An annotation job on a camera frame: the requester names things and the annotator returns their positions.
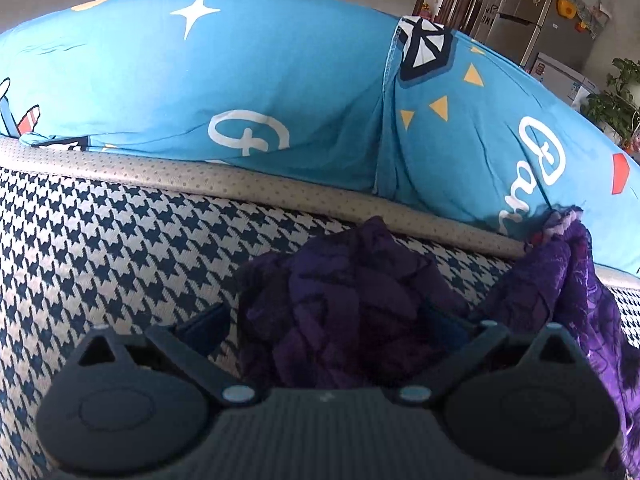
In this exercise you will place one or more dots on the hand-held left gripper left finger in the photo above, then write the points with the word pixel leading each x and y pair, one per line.
pixel 202 325

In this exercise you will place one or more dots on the green potted plant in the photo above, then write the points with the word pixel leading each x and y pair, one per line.
pixel 615 110

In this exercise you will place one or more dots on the purple floral garment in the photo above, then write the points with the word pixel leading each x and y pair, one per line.
pixel 350 285

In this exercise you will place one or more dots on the white chest freezer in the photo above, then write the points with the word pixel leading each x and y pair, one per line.
pixel 555 75

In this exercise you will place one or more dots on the orange fridge magnet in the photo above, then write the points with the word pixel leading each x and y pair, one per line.
pixel 566 9

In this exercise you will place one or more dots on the silver refrigerator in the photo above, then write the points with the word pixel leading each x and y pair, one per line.
pixel 525 10

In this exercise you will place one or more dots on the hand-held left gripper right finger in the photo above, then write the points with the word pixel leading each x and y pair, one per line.
pixel 445 325

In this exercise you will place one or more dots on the houndstooth sofa seat cover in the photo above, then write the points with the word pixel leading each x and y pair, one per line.
pixel 100 260

